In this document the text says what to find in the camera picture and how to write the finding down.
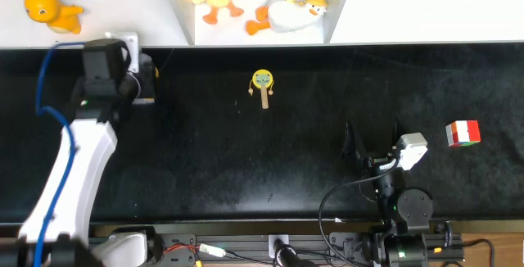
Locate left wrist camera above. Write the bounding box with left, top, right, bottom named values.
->
left=104, top=31, right=141, bottom=74

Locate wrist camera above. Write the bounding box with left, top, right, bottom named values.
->
left=104, top=31, right=141, bottom=74
left=394, top=132, right=429, bottom=172

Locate black cable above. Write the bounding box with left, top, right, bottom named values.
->
left=318, top=156, right=403, bottom=267

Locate many-coloured puzzle cube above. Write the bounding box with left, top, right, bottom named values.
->
left=445, top=120, right=482, bottom=148

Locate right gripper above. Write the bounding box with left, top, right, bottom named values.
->
left=341, top=115, right=407, bottom=173

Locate yellow rubber duck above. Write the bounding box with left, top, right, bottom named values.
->
left=23, top=0, right=85, bottom=35

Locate blue cable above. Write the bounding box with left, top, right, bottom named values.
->
left=32, top=41, right=88, bottom=267

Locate white shelf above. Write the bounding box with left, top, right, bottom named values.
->
left=0, top=0, right=524, bottom=50

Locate mounting rail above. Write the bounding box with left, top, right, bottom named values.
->
left=153, top=232, right=496, bottom=267

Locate white plush duck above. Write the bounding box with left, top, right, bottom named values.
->
left=245, top=0, right=329, bottom=37

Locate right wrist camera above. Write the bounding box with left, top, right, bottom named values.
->
left=394, top=132, right=429, bottom=172

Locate yellow rattle drum toy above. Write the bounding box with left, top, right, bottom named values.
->
left=247, top=69, right=275, bottom=111

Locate grey and yellow toy truck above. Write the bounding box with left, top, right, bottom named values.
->
left=133, top=52, right=160, bottom=106

